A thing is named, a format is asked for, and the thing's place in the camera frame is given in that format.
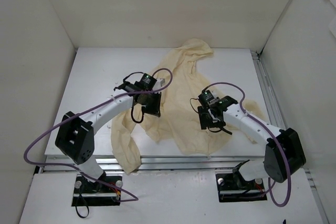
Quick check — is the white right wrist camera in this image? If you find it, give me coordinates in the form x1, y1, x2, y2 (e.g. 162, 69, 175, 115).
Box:
207, 98, 220, 106

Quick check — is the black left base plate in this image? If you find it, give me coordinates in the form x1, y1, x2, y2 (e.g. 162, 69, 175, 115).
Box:
71, 175, 121, 207

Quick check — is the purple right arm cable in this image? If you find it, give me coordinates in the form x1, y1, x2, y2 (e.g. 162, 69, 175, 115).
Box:
202, 81, 292, 207

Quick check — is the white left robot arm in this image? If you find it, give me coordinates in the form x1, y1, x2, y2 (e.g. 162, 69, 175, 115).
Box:
55, 73, 165, 193

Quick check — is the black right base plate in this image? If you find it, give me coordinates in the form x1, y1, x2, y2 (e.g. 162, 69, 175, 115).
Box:
215, 173, 267, 203

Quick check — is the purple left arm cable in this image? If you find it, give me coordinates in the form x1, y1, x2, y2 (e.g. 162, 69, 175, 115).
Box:
23, 68, 174, 204

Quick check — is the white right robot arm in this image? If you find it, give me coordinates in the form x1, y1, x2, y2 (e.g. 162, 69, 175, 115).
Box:
197, 90, 306, 188

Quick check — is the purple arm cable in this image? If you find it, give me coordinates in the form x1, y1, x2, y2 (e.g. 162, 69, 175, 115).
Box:
202, 81, 292, 207
23, 68, 174, 204

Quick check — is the aluminium rail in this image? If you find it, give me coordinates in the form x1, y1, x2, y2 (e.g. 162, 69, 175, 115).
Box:
41, 155, 276, 174
250, 50, 329, 224

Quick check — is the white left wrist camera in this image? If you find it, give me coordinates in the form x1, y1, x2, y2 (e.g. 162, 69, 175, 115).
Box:
153, 78, 165, 90

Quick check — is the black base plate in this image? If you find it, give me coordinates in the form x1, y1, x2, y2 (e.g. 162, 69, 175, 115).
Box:
71, 175, 121, 207
215, 173, 267, 203

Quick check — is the cream yellow jacket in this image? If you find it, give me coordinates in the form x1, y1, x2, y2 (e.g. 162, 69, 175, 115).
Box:
111, 39, 264, 174

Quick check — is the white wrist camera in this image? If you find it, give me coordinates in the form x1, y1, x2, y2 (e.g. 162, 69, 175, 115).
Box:
207, 98, 220, 106
153, 78, 165, 90

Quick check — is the front aluminium rail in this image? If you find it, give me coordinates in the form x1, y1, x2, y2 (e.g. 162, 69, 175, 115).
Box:
41, 155, 276, 174

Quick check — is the right aluminium rail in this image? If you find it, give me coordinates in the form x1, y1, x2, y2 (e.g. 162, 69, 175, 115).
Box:
250, 50, 329, 224

